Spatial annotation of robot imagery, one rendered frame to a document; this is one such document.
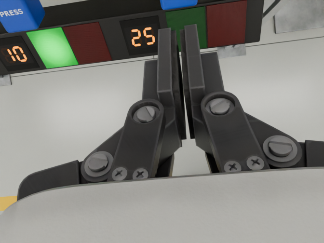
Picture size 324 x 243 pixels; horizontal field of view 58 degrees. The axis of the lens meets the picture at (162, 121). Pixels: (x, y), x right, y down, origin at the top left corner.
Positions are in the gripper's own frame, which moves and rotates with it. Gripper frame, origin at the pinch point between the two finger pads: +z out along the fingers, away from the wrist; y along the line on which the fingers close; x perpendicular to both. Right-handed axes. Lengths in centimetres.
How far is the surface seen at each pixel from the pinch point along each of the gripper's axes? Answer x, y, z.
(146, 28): -3.9, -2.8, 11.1
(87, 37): -4.0, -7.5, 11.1
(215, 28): -4.7, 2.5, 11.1
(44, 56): -5.1, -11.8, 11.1
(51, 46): -4.3, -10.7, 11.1
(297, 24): -42, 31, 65
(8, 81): -46, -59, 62
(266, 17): -18.7, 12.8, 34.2
